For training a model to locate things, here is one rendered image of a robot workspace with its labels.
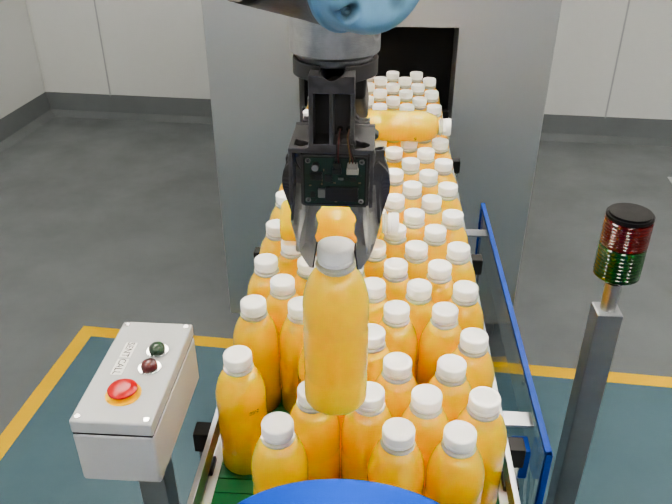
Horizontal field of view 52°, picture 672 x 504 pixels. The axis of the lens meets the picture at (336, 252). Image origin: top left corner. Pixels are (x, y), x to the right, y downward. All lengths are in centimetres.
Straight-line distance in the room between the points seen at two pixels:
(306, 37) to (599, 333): 69
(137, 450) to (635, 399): 208
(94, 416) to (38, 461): 159
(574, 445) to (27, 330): 233
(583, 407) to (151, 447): 67
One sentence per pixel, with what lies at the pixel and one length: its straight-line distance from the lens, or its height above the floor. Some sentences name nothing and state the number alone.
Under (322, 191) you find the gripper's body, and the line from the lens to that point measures 58.
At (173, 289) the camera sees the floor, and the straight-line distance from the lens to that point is 313.
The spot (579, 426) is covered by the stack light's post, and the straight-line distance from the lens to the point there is 121.
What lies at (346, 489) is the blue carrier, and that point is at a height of 123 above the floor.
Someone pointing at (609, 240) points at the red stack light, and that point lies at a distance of 101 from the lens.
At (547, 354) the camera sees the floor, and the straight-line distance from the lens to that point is 280.
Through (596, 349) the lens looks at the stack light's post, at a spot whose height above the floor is 104.
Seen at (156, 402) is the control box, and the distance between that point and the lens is 89.
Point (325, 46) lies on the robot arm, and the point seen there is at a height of 155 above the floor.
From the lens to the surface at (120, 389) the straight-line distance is 90.
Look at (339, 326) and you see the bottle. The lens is 69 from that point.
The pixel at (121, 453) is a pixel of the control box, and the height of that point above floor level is 105.
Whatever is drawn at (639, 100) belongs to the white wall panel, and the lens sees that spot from 499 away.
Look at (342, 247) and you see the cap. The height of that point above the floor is 134.
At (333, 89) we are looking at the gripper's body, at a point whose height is 152.
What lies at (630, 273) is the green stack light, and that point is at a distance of 103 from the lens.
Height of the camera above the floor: 168
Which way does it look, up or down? 30 degrees down
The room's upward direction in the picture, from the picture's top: straight up
